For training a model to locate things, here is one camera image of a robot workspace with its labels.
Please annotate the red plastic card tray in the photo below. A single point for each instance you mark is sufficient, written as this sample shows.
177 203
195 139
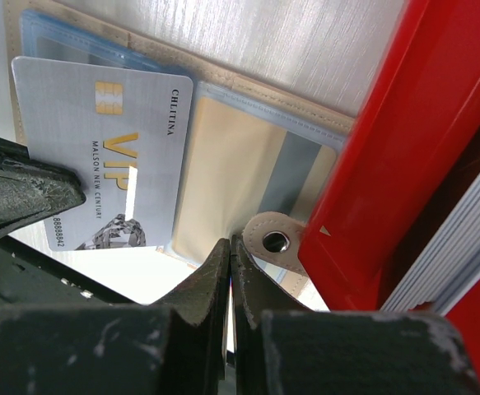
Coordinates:
421 118

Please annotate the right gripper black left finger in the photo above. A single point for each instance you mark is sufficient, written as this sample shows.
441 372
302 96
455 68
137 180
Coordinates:
176 345

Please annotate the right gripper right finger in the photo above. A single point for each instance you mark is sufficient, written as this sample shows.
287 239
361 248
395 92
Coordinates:
282 347

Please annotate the silver VIP credit card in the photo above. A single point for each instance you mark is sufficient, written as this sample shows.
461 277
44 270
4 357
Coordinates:
122 132

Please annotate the stack of upright cards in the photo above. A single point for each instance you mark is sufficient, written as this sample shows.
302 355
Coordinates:
449 265

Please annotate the gold credit card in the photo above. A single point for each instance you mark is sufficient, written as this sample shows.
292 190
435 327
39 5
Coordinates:
237 166

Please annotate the beige card holder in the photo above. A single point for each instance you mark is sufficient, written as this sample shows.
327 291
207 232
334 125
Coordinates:
54 31

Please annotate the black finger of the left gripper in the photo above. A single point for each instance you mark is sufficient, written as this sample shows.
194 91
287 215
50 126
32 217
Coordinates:
31 191

